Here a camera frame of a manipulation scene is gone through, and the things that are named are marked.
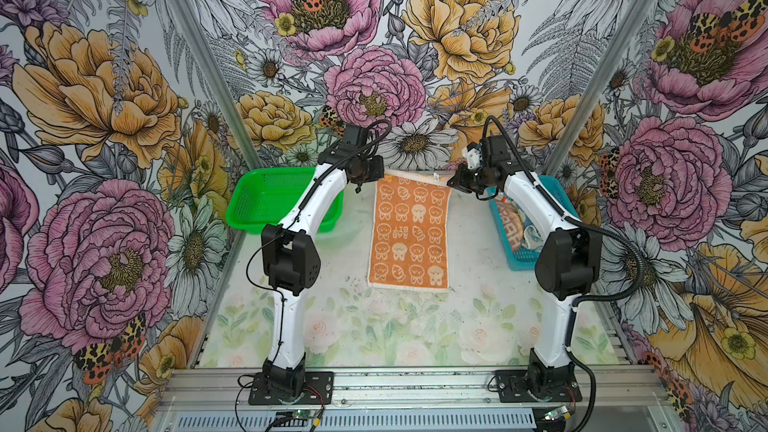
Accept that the white vented cable duct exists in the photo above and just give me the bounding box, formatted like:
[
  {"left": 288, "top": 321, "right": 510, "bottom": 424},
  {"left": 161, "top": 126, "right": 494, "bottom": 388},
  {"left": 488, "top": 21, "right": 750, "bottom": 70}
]
[{"left": 166, "top": 408, "right": 536, "bottom": 431}]

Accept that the orange bunny towel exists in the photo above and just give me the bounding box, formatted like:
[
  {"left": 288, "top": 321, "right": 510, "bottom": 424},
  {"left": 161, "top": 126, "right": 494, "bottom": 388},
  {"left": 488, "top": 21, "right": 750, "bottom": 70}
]
[{"left": 368, "top": 174, "right": 451, "bottom": 292}]

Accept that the aluminium corner post right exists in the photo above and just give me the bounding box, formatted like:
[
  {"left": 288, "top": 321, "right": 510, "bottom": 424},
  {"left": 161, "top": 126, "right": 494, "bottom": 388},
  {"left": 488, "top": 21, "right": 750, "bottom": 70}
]
[{"left": 544, "top": 0, "right": 657, "bottom": 175}]

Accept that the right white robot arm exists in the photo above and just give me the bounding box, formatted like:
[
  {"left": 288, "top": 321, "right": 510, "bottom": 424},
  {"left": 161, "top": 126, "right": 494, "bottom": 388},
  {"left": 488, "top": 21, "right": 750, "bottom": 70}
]
[{"left": 448, "top": 136, "right": 602, "bottom": 401}]

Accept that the aluminium corner post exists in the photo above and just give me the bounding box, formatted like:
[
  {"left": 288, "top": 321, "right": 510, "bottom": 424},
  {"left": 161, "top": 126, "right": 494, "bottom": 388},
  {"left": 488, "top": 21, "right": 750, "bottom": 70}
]
[
  {"left": 544, "top": 0, "right": 657, "bottom": 175},
  {"left": 166, "top": 0, "right": 264, "bottom": 170}
]

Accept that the aluminium front rail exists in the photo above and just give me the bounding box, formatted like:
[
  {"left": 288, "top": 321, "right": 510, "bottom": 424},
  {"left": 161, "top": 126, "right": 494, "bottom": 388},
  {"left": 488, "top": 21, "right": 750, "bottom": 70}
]
[{"left": 158, "top": 364, "right": 671, "bottom": 411}]

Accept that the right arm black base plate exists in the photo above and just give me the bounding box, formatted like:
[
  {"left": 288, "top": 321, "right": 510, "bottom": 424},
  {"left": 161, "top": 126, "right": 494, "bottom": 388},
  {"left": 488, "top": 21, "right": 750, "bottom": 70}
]
[{"left": 491, "top": 367, "right": 582, "bottom": 403}]

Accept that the aluminium corner post left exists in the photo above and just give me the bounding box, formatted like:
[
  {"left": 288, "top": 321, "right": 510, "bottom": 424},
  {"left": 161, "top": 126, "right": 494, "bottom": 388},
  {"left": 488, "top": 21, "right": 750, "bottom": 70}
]
[{"left": 166, "top": 0, "right": 264, "bottom": 170}]

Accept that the green plastic basket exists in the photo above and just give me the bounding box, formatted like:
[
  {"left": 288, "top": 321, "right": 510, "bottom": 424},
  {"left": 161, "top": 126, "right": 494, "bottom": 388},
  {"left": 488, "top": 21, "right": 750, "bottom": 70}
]
[{"left": 226, "top": 167, "right": 315, "bottom": 235}]

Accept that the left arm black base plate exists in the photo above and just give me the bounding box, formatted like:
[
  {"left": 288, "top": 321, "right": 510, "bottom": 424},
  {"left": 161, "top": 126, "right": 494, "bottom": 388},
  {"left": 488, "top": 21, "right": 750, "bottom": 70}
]
[{"left": 248, "top": 370, "right": 335, "bottom": 406}]

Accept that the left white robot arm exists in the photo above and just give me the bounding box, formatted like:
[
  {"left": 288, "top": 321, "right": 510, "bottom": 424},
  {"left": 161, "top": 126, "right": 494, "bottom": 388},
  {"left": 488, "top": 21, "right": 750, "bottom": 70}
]
[{"left": 251, "top": 119, "right": 392, "bottom": 403}]

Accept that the small green circuit board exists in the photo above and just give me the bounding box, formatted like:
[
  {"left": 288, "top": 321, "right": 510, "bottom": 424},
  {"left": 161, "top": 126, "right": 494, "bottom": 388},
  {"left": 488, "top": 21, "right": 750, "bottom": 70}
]
[{"left": 283, "top": 409, "right": 320, "bottom": 427}]

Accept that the teal plastic basket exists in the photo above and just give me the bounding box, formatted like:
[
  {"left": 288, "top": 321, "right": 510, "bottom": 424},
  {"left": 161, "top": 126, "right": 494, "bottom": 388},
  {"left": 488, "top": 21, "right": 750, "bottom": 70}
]
[{"left": 490, "top": 192, "right": 544, "bottom": 271}]

